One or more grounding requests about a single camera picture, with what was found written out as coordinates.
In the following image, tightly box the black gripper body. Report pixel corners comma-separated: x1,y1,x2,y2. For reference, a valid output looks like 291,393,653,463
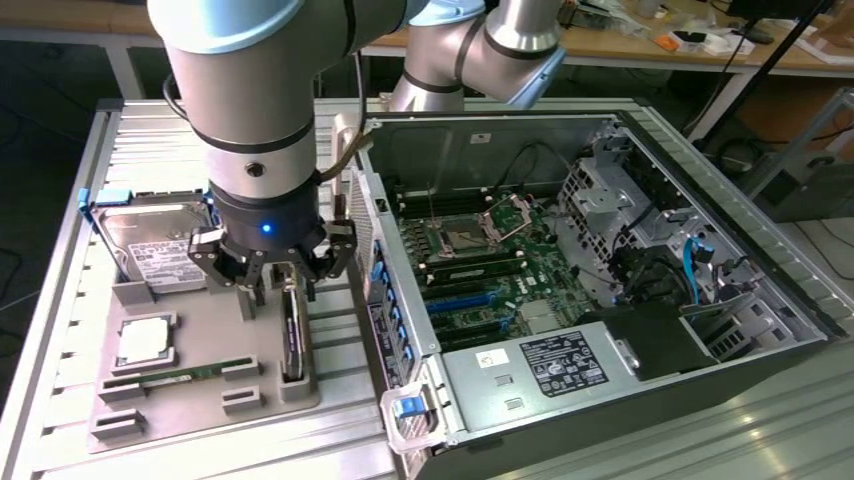
210,172,329,254

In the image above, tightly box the graphics card with metal bracket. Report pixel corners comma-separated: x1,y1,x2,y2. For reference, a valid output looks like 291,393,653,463
266,259,313,386

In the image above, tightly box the hard disk in blue caddy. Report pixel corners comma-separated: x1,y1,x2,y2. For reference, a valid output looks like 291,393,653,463
78,187,219,296

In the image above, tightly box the grey plastic parts rack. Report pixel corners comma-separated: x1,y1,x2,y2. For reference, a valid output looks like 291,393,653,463
85,272,322,454

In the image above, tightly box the CPU socket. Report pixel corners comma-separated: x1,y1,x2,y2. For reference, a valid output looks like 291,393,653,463
433,214,497,254

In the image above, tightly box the silver CPU chip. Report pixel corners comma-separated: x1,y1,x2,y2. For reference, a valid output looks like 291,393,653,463
117,317,173,364

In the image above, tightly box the black installed RAM stick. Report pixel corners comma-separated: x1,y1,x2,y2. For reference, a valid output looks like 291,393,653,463
424,257,529,287

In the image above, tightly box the blue expansion slot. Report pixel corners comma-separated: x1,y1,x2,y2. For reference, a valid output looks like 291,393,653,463
424,292,500,316

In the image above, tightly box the green RAM stick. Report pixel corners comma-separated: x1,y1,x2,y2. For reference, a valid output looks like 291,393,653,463
106,362,259,389

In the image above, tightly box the metal socket cover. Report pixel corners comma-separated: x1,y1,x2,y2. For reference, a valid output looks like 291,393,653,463
480,194,540,236

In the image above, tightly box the green motherboard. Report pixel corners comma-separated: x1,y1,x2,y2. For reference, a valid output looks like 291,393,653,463
393,187,602,354

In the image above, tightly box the silver chipset heatsink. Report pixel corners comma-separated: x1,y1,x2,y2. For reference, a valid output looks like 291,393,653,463
520,299,569,334

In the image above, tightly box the grey power supply unit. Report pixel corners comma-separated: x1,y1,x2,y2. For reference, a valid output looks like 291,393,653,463
437,319,646,435

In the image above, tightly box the perforated metal disk bay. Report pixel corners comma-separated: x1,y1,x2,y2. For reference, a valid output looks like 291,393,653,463
557,157,669,261

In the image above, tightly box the black plastic fan shroud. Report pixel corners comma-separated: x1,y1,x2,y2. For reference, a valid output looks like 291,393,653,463
574,303,721,384

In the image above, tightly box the open black PC case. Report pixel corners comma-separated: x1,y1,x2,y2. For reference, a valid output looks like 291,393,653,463
332,108,844,480

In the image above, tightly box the black slanted pole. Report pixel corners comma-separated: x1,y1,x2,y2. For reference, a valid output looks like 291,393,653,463
686,0,836,141

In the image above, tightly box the dark grey box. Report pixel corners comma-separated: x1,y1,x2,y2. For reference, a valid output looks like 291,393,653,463
760,154,854,224

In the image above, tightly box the black monitor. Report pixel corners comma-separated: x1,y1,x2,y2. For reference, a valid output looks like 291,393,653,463
725,0,836,20

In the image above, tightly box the braided gripper cable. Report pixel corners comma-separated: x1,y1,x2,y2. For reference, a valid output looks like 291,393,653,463
317,47,373,182

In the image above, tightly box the black camera cable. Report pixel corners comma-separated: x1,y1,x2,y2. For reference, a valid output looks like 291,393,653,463
162,73,197,121

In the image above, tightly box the black power wire bundle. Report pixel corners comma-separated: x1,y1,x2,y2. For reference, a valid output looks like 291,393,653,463
610,243,693,307

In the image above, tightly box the wooden desk with white frame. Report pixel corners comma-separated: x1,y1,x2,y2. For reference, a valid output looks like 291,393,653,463
0,0,854,144

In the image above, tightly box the blue disk wire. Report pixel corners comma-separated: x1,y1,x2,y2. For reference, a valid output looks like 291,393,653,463
680,237,713,306

